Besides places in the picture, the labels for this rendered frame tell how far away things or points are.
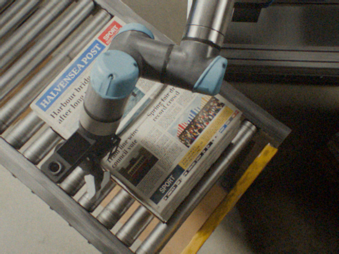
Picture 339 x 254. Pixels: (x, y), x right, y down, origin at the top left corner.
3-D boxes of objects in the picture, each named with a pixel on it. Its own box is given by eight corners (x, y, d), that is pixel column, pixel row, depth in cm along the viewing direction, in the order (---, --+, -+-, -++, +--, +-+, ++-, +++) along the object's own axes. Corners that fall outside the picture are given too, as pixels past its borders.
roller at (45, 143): (151, 48, 142) (150, 40, 137) (35, 171, 131) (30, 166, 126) (137, 38, 143) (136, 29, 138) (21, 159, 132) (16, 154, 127)
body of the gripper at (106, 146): (115, 156, 102) (130, 121, 94) (87, 180, 97) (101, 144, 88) (89, 134, 104) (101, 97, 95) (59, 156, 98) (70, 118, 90)
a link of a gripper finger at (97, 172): (106, 190, 99) (101, 155, 94) (101, 194, 98) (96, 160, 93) (89, 182, 102) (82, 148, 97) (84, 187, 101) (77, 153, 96)
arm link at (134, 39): (170, 62, 97) (155, 97, 90) (117, 48, 98) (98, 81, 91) (176, 29, 92) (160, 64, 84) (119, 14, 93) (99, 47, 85)
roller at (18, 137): (134, 35, 143) (132, 26, 138) (17, 155, 132) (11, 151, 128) (121, 25, 144) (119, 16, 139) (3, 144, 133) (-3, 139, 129)
